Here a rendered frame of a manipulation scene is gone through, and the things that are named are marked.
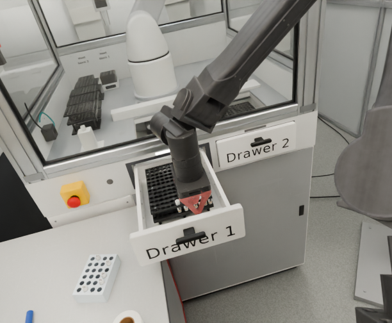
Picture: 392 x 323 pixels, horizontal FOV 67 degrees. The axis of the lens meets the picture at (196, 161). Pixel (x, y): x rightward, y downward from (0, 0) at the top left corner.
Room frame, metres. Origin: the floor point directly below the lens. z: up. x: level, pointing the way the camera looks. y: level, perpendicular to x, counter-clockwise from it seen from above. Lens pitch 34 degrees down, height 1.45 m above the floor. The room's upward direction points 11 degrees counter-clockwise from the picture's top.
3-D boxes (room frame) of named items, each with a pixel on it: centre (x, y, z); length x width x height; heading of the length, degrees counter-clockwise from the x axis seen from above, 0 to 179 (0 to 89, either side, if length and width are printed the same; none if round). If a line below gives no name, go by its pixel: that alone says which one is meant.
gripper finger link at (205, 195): (0.49, 0.02, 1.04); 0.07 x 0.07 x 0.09; 6
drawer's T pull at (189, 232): (0.50, 0.05, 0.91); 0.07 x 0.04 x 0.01; 96
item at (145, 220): (0.73, 0.08, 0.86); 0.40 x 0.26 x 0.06; 6
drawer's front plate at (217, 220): (0.52, 0.05, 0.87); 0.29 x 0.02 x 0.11; 96
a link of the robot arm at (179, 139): (0.49, 0.02, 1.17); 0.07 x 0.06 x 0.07; 24
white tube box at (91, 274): (0.52, 0.33, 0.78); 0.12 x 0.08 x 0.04; 169
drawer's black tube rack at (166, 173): (0.72, 0.07, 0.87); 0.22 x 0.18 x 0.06; 6
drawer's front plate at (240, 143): (0.88, -0.23, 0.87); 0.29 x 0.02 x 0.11; 96
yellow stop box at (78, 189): (0.79, 0.41, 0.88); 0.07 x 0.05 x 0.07; 96
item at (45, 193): (1.33, 0.10, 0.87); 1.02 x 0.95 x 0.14; 96
